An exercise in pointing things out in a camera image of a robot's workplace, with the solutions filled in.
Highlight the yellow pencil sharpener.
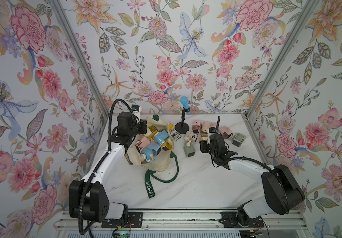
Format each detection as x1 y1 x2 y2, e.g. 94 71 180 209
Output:
199 133 209 141
147 125 159 137

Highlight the light green pencil sharpener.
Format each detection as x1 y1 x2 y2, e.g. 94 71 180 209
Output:
183 140 195 157

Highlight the cream panda pencil sharpener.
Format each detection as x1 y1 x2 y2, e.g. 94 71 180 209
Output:
184 131 199 143

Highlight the pink pencil sharpener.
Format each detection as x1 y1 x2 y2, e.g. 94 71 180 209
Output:
219 126 233 139
192 121 202 134
201 122 217 133

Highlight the dark green pencil sharpener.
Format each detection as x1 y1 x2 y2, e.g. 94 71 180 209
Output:
230 133 246 147

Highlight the cream canvas tote bag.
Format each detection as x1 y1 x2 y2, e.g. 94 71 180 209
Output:
126 114 179 198

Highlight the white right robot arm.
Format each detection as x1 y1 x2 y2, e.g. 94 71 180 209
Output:
200 118 305 227

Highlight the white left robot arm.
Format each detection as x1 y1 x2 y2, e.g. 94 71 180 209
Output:
69 99 147 236

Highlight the blue pencil sharpener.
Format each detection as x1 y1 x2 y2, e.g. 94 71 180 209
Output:
153 130 169 145
141 142 161 163

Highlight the yellow wooden block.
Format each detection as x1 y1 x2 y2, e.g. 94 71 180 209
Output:
168 124 174 131

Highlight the black microphone stand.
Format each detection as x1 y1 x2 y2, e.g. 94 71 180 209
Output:
174 108 190 134

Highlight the blue microphone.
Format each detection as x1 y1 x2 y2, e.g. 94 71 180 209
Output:
180 96 189 111

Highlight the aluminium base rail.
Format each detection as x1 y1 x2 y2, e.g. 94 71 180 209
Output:
54 191 308 238

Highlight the aluminium corner post left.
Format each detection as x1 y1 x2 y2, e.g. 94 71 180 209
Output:
49 0 110 118

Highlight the aluminium corner post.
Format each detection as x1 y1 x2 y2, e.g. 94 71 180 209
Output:
243 1 320 119
49 0 110 118

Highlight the aluminium corner post right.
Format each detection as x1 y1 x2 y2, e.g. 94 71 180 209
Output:
243 1 320 119

